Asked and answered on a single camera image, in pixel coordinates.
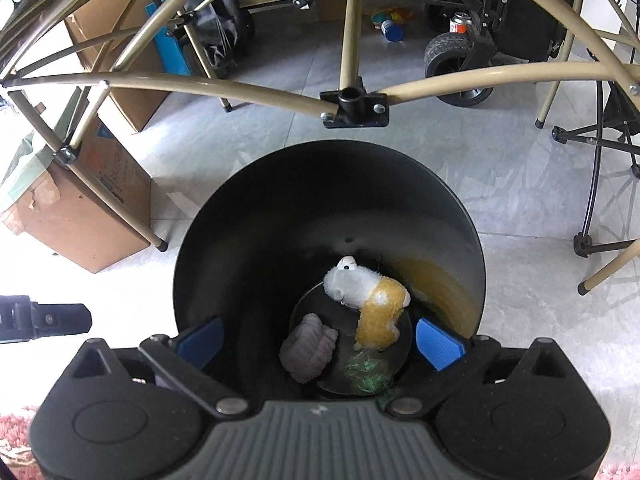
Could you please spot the blue cup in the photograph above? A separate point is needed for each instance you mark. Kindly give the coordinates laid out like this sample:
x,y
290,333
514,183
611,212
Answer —
x,y
392,31

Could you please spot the black folding chair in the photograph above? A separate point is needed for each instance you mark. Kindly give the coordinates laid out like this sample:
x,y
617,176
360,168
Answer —
x,y
600,150

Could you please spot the grey plush toy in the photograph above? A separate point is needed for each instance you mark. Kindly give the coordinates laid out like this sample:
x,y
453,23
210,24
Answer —
x,y
307,347

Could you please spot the tall cardboard box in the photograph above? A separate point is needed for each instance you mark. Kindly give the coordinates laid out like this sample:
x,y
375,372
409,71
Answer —
x,y
120,60

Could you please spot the brown cardboard box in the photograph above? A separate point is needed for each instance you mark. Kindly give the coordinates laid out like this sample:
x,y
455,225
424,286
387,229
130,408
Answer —
x,y
75,220

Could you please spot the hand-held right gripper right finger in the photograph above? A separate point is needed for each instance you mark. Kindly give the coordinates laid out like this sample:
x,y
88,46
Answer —
x,y
437,342

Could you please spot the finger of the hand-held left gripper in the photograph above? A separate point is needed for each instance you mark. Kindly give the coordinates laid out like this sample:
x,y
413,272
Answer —
x,y
55,319

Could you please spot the clear plastic bag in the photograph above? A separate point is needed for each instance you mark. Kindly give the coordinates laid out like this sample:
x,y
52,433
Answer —
x,y
367,370

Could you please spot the green plastic bin liner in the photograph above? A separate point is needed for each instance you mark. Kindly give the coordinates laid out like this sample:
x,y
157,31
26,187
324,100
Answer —
x,y
20,175

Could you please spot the white and yellow plush toy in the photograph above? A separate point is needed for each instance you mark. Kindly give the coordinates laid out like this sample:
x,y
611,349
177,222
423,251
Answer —
x,y
365,295

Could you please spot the blue flat box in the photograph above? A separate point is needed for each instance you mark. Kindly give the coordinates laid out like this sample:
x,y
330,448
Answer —
x,y
167,42

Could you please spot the black trash bin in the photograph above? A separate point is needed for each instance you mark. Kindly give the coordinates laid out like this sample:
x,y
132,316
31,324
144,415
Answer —
x,y
260,220

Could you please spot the beige folding wagon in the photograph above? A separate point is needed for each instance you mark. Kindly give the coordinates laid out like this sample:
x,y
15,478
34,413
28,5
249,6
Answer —
x,y
450,60

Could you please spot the tan folding table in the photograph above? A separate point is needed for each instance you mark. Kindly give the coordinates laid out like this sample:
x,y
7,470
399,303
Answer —
x,y
350,35

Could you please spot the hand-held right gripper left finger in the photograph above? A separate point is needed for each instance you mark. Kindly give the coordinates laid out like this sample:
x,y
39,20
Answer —
x,y
202,342

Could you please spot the red and white gas canister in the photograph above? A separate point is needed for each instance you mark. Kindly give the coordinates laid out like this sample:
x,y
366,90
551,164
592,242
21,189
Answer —
x,y
457,24

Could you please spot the colourful toy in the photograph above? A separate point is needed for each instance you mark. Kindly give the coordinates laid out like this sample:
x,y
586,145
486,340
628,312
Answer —
x,y
390,14

